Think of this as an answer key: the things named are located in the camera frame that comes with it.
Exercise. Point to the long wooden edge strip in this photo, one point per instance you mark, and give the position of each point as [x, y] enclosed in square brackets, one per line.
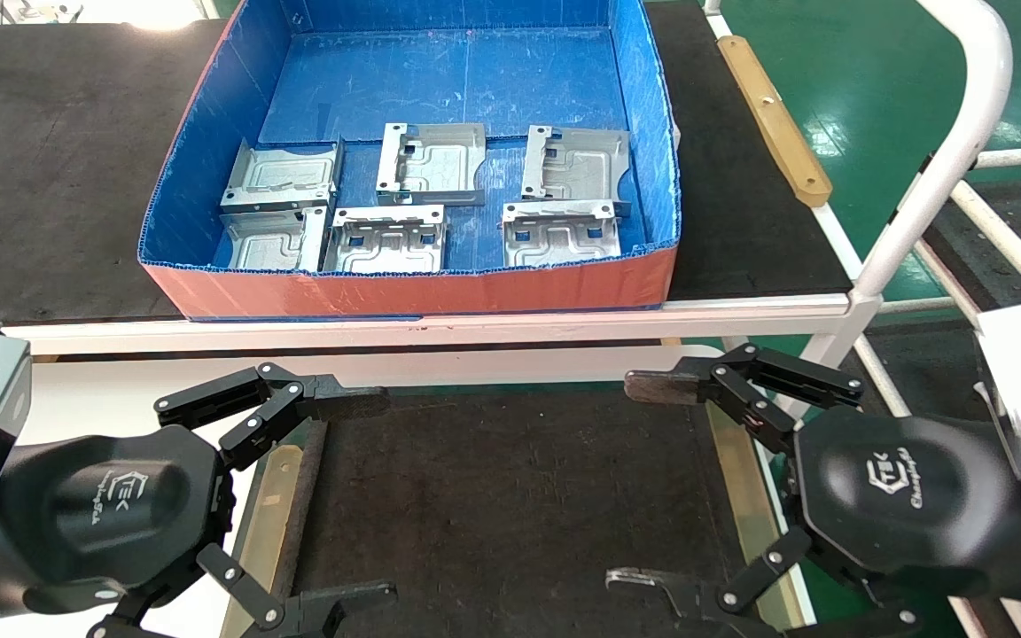
[776, 124]

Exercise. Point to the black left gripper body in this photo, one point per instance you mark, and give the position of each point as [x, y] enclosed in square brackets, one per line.
[112, 505]

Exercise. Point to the large black table mat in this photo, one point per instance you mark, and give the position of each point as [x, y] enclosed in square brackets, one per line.
[50, 177]

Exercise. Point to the blue corrugated plastic box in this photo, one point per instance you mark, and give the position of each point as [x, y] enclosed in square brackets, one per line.
[440, 80]

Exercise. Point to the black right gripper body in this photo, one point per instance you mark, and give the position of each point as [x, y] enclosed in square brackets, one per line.
[900, 496]

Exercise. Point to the stamped metal bracket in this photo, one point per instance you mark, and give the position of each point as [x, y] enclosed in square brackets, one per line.
[280, 177]
[440, 164]
[581, 168]
[559, 239]
[386, 248]
[267, 239]

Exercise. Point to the small black table mat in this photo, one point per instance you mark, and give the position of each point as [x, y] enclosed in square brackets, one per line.
[510, 505]

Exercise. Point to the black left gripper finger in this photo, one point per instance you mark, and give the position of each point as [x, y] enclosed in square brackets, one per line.
[280, 394]
[298, 616]

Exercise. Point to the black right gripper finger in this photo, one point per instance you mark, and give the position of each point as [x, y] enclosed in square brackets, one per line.
[723, 611]
[741, 385]

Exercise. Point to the white tube frame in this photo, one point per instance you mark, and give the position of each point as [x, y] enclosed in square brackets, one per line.
[980, 89]

